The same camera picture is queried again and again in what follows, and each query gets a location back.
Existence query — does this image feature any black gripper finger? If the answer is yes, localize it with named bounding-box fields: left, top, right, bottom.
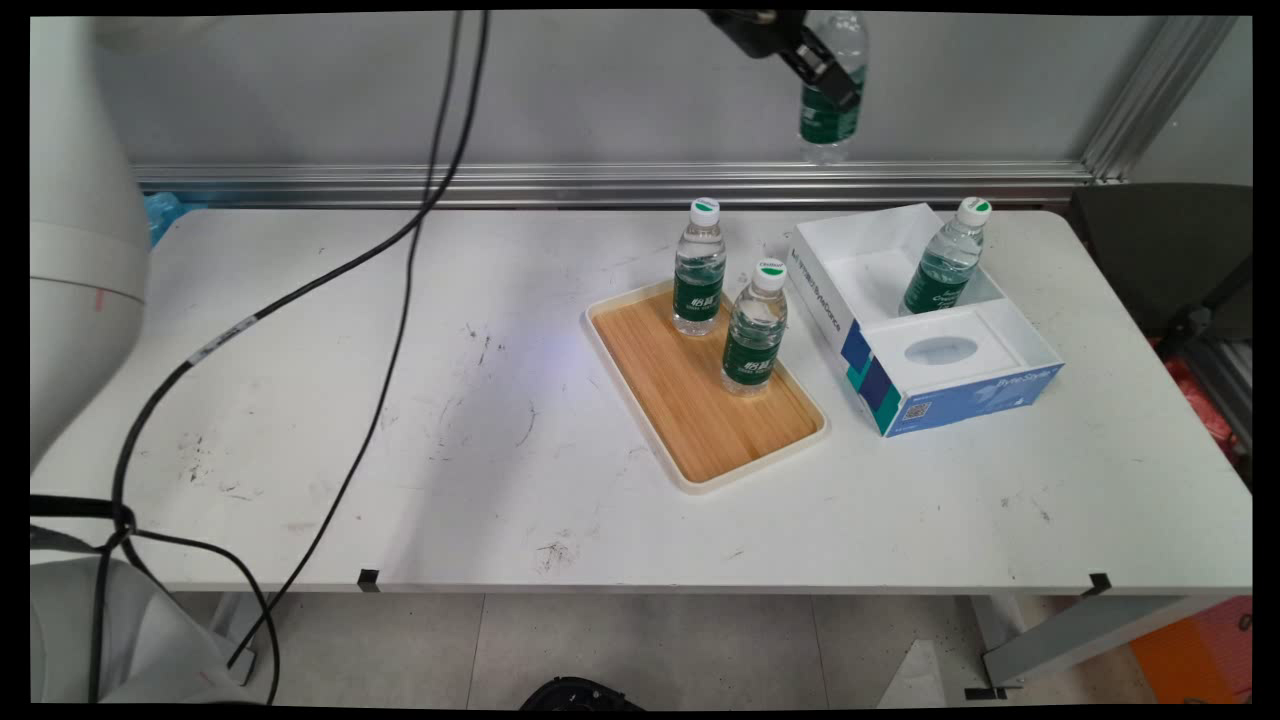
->
left=782, top=24, right=864, bottom=112

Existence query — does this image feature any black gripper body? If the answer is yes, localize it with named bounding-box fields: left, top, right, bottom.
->
left=700, top=10, right=807, bottom=59

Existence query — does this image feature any clear water bottle green label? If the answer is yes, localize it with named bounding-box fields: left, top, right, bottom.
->
left=672, top=198, right=729, bottom=338
left=798, top=10, right=869, bottom=166
left=720, top=260, right=791, bottom=397
left=900, top=197, right=994, bottom=317

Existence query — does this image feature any white and blue cardboard box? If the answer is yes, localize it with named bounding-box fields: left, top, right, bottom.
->
left=787, top=203, right=1066, bottom=439

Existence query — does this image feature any bamboo tray cream rim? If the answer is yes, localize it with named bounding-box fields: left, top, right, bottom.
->
left=583, top=280, right=831, bottom=496

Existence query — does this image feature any red packaging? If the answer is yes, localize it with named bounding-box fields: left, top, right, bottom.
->
left=1150, top=340, right=1251, bottom=481

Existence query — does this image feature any blue shrink-wrapped water bottle pack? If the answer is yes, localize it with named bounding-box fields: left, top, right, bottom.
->
left=145, top=190, right=208, bottom=248

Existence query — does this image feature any grey metal table leg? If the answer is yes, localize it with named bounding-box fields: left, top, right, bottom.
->
left=965, top=595, right=1213, bottom=701

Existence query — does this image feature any black round object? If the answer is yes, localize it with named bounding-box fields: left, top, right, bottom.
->
left=520, top=677, right=643, bottom=711

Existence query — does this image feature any orange box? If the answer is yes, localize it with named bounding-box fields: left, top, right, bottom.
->
left=1130, top=597, right=1253, bottom=706

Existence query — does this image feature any horizontal aluminium frame rail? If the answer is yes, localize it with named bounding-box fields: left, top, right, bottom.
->
left=135, top=162, right=1098, bottom=209

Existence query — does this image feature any slanted aluminium frame post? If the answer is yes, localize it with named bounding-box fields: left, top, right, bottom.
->
left=1080, top=15, right=1241, bottom=186

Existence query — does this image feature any thin black cable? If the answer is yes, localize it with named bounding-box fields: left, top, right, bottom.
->
left=225, top=10, right=466, bottom=671

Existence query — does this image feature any thick black cable white tag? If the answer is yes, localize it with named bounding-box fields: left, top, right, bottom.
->
left=88, top=10, right=491, bottom=703

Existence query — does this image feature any black looped cable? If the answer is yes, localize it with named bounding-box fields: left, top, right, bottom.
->
left=125, top=530, right=281, bottom=703

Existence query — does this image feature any black strap on robot base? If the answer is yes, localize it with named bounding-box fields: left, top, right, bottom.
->
left=30, top=495, right=136, bottom=551

